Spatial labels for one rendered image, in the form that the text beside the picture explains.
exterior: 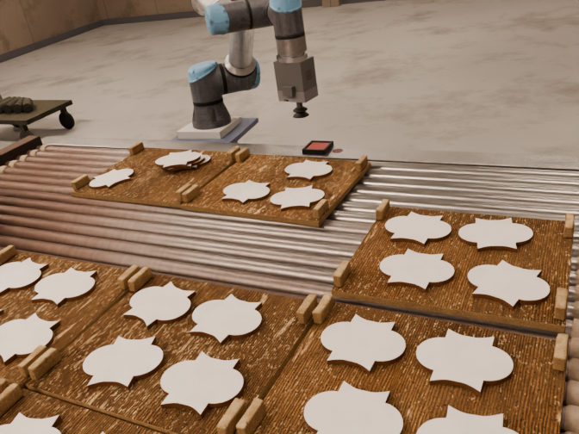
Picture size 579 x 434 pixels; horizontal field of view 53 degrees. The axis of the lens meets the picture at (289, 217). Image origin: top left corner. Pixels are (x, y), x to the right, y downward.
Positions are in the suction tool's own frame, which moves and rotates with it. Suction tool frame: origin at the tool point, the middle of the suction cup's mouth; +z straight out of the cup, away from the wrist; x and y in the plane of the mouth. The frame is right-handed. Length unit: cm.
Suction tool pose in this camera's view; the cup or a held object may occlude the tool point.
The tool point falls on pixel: (301, 115)
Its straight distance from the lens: 157.6
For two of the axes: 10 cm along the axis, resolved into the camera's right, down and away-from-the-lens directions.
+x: 5.7, -4.5, 6.9
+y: 8.1, 1.7, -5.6
